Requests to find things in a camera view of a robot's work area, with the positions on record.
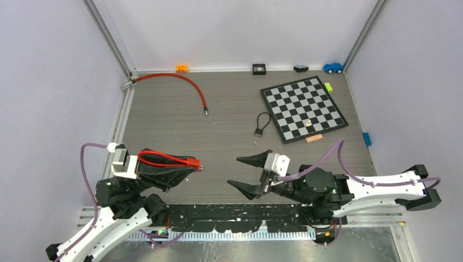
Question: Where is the lime green block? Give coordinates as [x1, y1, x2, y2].
[324, 82, 333, 93]

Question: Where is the purple cable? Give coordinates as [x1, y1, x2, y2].
[54, 142, 189, 262]
[278, 137, 442, 248]

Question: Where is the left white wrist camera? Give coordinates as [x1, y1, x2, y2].
[106, 142, 138, 180]

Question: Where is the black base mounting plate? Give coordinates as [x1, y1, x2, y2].
[150, 204, 340, 233]

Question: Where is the red cable padlock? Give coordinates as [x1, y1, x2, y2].
[137, 150, 202, 171]

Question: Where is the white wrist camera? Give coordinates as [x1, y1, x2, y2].
[263, 153, 290, 177]
[106, 142, 138, 180]

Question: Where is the aluminium front rail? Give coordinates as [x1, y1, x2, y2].
[97, 204, 406, 247]

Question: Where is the black white chessboard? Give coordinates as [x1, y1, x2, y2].
[260, 76, 349, 144]

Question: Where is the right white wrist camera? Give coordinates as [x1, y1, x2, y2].
[263, 153, 290, 177]

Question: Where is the tan wooden block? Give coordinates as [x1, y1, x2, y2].
[305, 134, 323, 143]

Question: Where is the black cable padlock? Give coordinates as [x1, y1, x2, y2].
[254, 112, 272, 138]

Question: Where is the blue toy brick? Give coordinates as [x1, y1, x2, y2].
[362, 132, 372, 147]

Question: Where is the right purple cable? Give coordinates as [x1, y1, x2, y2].
[278, 137, 442, 248]

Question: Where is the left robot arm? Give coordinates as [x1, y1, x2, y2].
[46, 143, 204, 261]

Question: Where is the orange toy block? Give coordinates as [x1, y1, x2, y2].
[175, 64, 189, 73]

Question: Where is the blue toy car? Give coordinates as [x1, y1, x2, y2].
[323, 63, 344, 74]

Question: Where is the small black box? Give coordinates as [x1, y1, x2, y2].
[252, 63, 266, 75]

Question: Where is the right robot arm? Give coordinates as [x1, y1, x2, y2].
[228, 150, 442, 224]

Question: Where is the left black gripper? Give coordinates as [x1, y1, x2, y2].
[128, 146, 197, 194]

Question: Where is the red hose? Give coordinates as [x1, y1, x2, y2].
[123, 73, 210, 116]

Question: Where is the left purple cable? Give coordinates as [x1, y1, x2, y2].
[54, 142, 189, 262]

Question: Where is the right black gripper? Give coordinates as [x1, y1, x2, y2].
[227, 149, 313, 205]

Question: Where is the small black toy car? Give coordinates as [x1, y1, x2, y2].
[293, 65, 309, 73]

